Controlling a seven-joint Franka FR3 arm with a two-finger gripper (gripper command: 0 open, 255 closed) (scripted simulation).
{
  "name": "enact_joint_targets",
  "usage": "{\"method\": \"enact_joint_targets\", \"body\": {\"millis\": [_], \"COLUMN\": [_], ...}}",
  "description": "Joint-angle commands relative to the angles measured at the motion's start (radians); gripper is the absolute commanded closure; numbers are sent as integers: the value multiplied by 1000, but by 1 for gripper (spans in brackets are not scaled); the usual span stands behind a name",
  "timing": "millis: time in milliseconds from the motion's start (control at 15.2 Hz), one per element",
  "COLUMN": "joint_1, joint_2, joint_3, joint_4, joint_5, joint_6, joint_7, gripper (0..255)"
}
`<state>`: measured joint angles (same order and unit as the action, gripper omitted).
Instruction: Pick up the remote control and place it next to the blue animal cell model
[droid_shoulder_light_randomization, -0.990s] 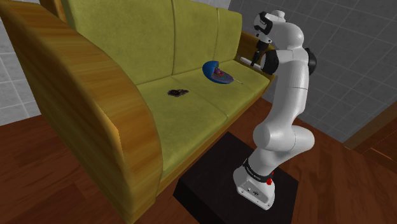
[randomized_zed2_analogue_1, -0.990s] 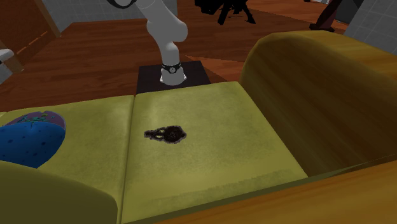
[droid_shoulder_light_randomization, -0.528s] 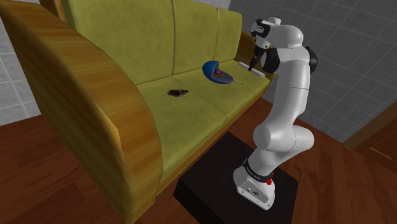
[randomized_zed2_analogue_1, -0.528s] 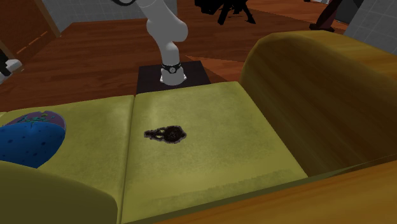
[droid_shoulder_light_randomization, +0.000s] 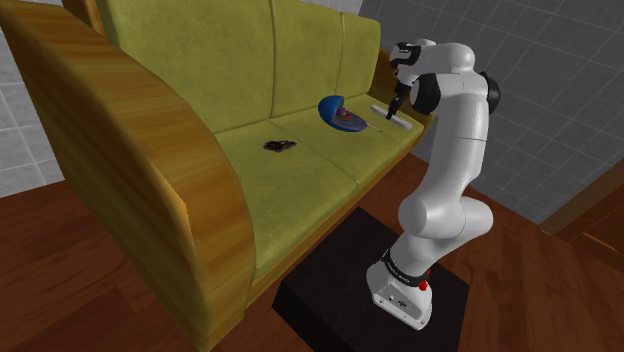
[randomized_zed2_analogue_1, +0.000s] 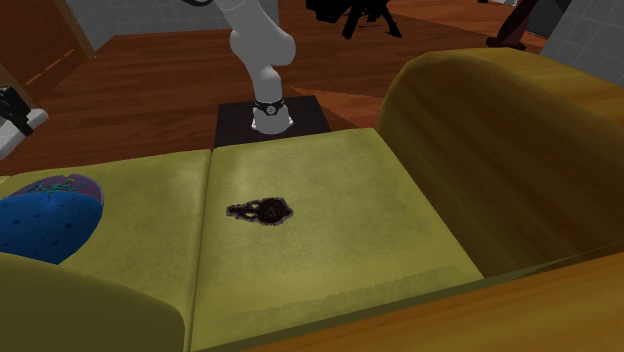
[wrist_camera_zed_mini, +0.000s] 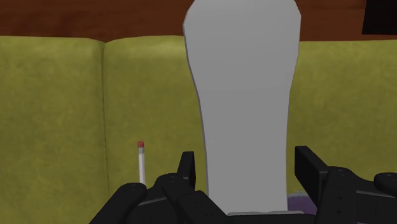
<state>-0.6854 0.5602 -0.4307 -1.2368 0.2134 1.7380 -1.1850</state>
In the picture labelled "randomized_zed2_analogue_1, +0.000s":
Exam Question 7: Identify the olive yellow sofa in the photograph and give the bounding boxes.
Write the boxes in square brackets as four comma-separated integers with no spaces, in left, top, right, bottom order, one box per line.
[0,47,624,352]

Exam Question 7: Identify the blue patterned cushion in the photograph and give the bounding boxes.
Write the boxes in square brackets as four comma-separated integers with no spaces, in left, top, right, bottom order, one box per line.
[0,174,105,266]

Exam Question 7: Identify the dark robot stand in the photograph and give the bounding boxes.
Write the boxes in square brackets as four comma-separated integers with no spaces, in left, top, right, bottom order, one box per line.
[213,94,334,149]

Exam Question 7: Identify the black tripod object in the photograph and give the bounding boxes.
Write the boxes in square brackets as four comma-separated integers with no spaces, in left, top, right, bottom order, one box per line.
[305,0,404,41]

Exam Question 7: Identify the dark red floor lamp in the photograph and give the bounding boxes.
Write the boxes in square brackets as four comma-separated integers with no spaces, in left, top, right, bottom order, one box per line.
[485,0,538,52]

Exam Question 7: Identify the black keyring with keys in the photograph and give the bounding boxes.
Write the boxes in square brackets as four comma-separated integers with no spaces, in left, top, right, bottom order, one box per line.
[225,196,295,227]

